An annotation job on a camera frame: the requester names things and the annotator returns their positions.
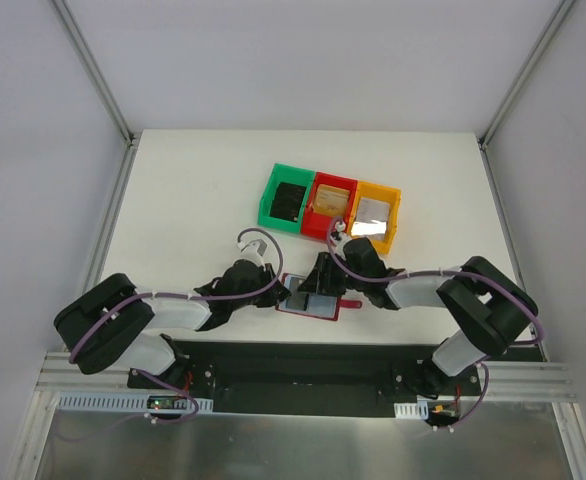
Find left aluminium table rail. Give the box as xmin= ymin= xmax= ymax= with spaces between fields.
xmin=35 ymin=136 xmax=140 ymax=391

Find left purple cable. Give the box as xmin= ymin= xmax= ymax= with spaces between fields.
xmin=55 ymin=228 xmax=285 ymax=441

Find right aluminium table rail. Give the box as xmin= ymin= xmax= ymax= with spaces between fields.
xmin=478 ymin=141 xmax=577 ymax=403

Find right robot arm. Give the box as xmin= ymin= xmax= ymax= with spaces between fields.
xmin=298 ymin=238 xmax=539 ymax=398

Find aluminium frame post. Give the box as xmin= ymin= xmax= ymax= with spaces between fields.
xmin=478 ymin=0 xmax=579 ymax=150
xmin=49 ymin=0 xmax=134 ymax=145

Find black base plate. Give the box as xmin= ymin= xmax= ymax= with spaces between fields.
xmin=125 ymin=337 xmax=494 ymax=416

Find red leather card holder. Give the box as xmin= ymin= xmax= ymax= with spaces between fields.
xmin=276 ymin=273 xmax=363 ymax=322

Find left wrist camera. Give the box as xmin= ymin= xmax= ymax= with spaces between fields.
xmin=237 ymin=239 xmax=267 ymax=266

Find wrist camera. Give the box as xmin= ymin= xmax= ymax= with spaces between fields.
xmin=327 ymin=217 xmax=352 ymax=254
xmin=237 ymin=239 xmax=267 ymax=266

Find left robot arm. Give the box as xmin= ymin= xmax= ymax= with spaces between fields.
xmin=53 ymin=259 xmax=291 ymax=390

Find aluminium table rail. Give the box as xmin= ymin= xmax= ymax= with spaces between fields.
xmin=478 ymin=141 xmax=577 ymax=403
xmin=35 ymin=136 xmax=140 ymax=391

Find gold VIP card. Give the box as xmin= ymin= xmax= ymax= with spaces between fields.
xmin=312 ymin=184 xmax=350 ymax=217

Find left white cable duct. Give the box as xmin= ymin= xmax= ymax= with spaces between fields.
xmin=57 ymin=392 xmax=195 ymax=415

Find yellow plastic bin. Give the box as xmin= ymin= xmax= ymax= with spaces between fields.
xmin=347 ymin=181 xmax=402 ymax=255

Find left aluminium frame post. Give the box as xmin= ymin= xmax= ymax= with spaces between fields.
xmin=49 ymin=0 xmax=134 ymax=145

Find black VIP card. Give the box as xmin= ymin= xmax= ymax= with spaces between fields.
xmin=269 ymin=182 xmax=306 ymax=222

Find right white cable duct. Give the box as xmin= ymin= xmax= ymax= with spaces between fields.
xmin=394 ymin=400 xmax=429 ymax=421

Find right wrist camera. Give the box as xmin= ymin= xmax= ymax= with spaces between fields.
xmin=327 ymin=217 xmax=352 ymax=254

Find white cable duct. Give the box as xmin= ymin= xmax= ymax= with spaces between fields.
xmin=57 ymin=392 xmax=195 ymax=415
xmin=394 ymin=400 xmax=429 ymax=421

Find silver VIP card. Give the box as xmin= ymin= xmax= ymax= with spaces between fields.
xmin=351 ymin=197 xmax=390 ymax=238

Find red plastic bin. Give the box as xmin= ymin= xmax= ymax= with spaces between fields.
xmin=301 ymin=172 xmax=358 ymax=240

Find right aluminium frame post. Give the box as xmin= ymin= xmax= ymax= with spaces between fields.
xmin=478 ymin=0 xmax=579 ymax=150

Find green plastic bin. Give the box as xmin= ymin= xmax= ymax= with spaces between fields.
xmin=257 ymin=163 xmax=316 ymax=234

